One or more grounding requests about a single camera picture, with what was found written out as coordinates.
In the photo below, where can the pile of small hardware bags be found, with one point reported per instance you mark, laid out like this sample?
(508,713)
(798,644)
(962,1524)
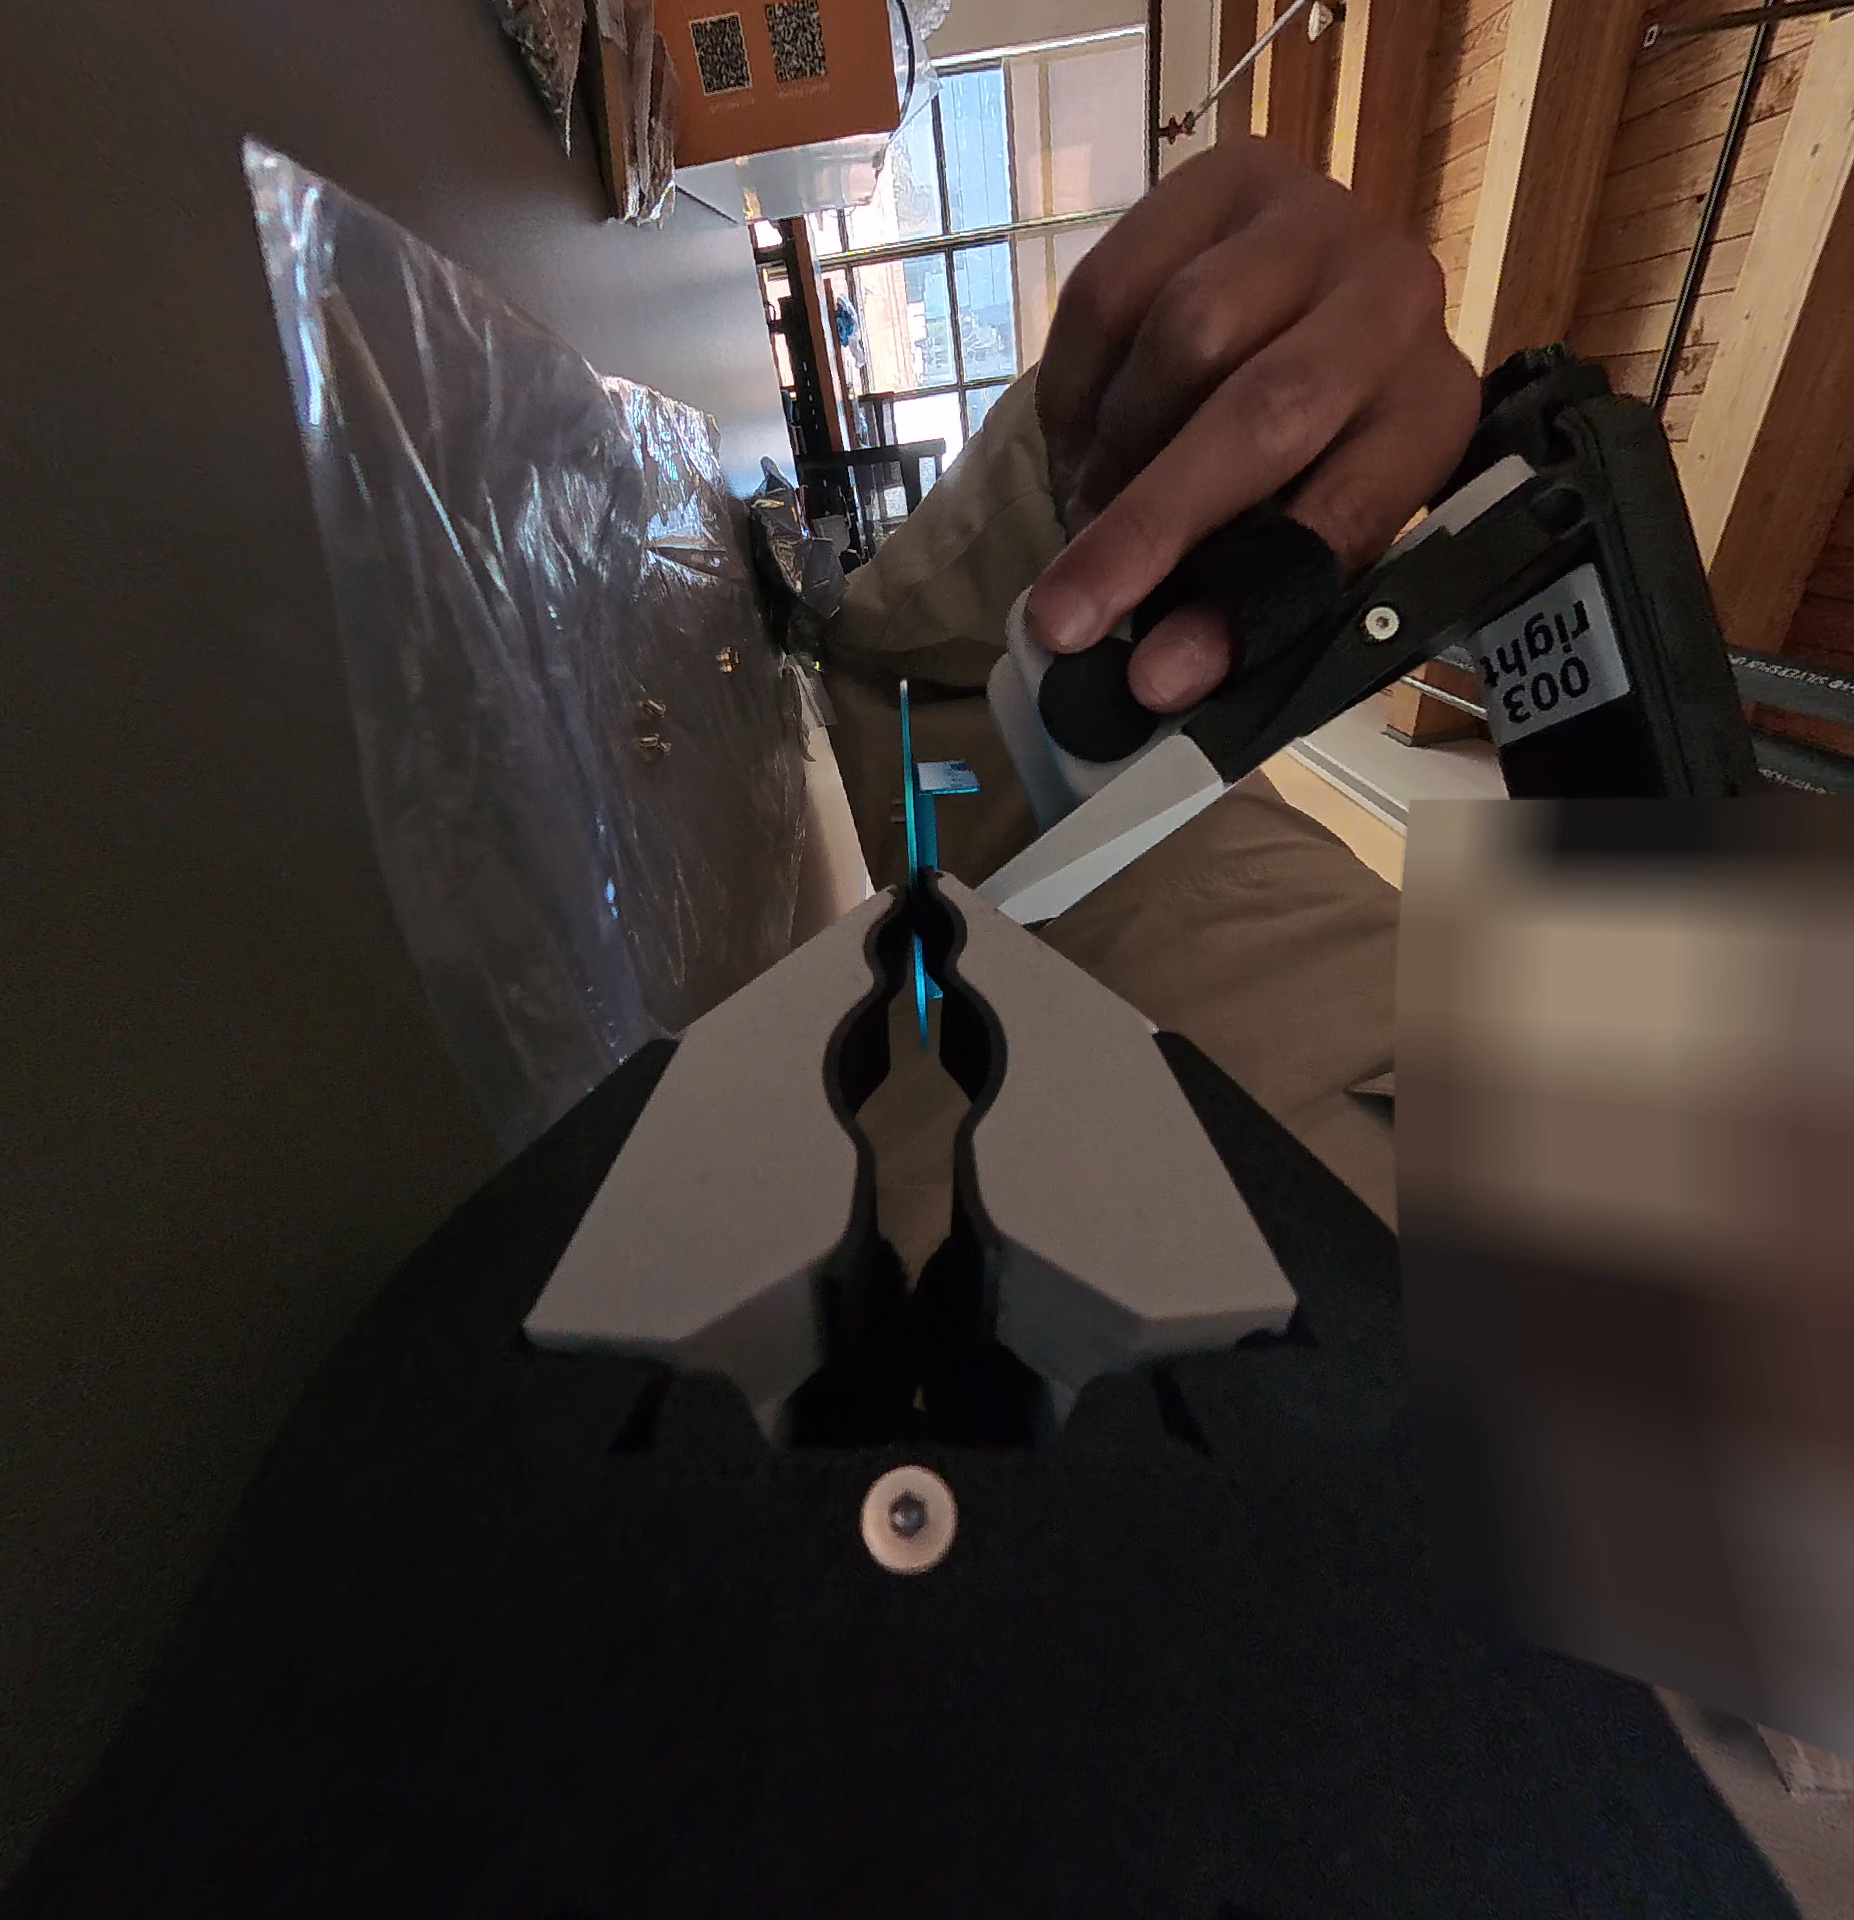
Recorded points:
(596,92)

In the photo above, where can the clear plastic bag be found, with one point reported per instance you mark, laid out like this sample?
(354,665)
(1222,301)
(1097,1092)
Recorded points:
(492,602)

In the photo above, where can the orange cardboard box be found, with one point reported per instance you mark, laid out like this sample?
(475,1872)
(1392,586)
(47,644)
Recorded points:
(806,92)

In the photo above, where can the person's right hand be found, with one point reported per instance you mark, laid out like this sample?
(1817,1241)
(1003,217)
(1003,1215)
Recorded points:
(1256,329)

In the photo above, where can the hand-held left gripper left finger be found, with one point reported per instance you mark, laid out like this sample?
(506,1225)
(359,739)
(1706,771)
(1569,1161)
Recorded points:
(688,1202)

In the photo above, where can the crumpled dark plastic bag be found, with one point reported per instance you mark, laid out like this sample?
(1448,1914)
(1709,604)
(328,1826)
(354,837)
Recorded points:
(789,554)

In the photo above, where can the black insulated pipe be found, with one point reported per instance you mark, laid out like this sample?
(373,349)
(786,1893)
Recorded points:
(1813,679)

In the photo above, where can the grid pane window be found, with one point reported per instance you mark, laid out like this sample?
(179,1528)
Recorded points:
(987,226)

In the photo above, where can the blue round metal plate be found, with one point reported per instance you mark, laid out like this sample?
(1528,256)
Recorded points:
(910,779)

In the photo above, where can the black table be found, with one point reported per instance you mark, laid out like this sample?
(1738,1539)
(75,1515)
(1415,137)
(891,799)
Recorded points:
(891,480)

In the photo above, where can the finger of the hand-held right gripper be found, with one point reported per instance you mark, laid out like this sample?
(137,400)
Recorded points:
(1106,839)

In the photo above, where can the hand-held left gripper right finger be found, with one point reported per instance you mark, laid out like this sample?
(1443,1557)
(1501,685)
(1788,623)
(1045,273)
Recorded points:
(1121,1202)

